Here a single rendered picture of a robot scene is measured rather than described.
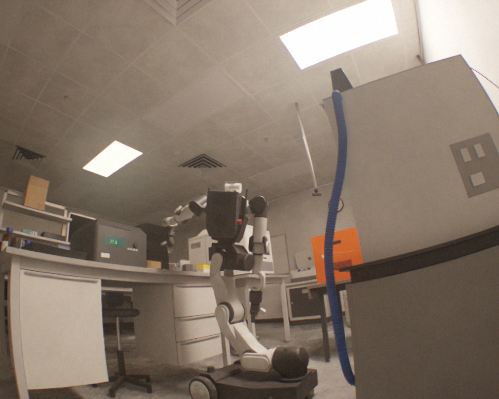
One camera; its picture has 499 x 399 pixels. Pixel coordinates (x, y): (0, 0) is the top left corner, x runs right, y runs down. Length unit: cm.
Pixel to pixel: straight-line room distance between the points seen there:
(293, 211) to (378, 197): 504
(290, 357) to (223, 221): 90
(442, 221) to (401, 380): 54
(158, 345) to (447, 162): 212
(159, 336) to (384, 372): 164
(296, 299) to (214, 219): 360
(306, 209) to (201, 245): 321
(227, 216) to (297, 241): 424
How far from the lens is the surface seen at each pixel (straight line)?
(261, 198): 170
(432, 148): 103
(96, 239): 170
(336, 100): 108
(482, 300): 96
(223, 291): 173
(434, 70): 123
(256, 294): 177
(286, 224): 595
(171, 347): 206
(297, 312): 506
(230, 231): 164
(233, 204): 163
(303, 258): 553
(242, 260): 163
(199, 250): 319
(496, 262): 97
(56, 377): 159
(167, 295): 203
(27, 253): 146
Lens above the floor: 69
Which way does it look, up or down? 21 degrees up
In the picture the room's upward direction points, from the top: 6 degrees counter-clockwise
